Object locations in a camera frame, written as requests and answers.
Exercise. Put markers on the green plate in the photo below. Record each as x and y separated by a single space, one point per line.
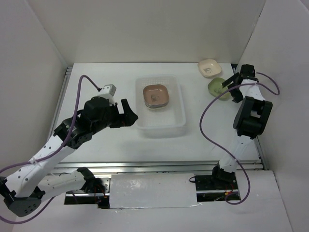
215 89

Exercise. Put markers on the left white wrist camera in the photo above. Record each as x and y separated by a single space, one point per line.
108 92

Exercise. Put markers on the cream plate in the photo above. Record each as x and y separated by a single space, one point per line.
209 68

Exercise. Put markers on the white tape cover panel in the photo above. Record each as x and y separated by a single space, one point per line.
135 191

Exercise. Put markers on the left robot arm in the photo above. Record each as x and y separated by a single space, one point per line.
33 183

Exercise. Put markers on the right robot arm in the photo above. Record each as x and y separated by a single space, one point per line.
250 121

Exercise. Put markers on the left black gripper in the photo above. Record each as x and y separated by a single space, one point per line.
127 119

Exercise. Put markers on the white plastic bin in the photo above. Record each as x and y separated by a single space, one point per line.
169 117

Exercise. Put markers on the brown plate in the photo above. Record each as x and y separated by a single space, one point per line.
155 96

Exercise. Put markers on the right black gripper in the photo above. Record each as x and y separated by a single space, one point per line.
236 76

